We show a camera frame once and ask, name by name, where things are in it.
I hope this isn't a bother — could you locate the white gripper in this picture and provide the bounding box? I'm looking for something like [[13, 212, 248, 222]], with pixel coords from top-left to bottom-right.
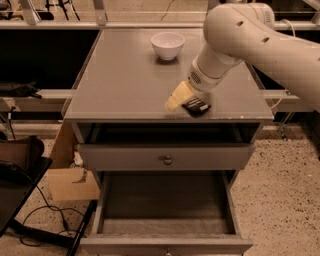
[[165, 56, 230, 111]]

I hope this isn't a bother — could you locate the black rxbar chocolate bar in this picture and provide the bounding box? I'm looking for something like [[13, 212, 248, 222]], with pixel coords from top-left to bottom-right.
[[182, 96, 211, 117]]

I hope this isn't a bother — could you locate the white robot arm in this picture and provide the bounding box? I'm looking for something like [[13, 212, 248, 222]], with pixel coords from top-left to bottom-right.
[[187, 3, 320, 111]]

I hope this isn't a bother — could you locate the round brass drawer knob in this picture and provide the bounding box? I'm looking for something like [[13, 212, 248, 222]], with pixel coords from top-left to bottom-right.
[[163, 156, 172, 165]]

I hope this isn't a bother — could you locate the grey top drawer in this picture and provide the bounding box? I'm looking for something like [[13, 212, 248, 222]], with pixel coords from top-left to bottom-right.
[[78, 144, 255, 171]]

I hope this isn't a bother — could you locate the grey wooden drawer cabinet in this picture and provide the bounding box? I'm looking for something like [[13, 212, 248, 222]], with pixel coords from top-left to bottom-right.
[[61, 27, 275, 256]]

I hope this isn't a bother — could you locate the grey open middle drawer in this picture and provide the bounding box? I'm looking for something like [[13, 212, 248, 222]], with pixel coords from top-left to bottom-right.
[[81, 171, 253, 256]]

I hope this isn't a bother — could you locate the white ceramic bowl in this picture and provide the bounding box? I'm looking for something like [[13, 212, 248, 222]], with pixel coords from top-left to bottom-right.
[[151, 32, 185, 60]]

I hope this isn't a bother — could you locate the cardboard box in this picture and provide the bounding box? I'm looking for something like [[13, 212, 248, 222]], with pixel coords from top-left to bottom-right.
[[46, 168, 100, 201]]

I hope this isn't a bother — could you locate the black cloth item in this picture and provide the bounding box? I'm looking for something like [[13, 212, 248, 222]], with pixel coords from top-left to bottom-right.
[[0, 81, 42, 99]]

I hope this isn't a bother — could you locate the brown leather bag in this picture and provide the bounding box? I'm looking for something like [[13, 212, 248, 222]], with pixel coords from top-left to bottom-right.
[[0, 136, 44, 184]]

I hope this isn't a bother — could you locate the black folding stand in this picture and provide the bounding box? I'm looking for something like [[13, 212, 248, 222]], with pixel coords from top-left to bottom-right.
[[0, 157, 97, 256]]

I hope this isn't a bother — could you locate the white cable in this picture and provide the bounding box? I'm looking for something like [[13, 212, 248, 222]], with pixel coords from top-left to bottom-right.
[[269, 19, 298, 111]]

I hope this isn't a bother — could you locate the metal guard rail frame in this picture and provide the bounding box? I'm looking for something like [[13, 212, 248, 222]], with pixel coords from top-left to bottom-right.
[[0, 0, 320, 114]]

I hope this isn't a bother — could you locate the black floor cable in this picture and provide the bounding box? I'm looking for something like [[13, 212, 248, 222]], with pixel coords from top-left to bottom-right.
[[18, 184, 88, 248]]

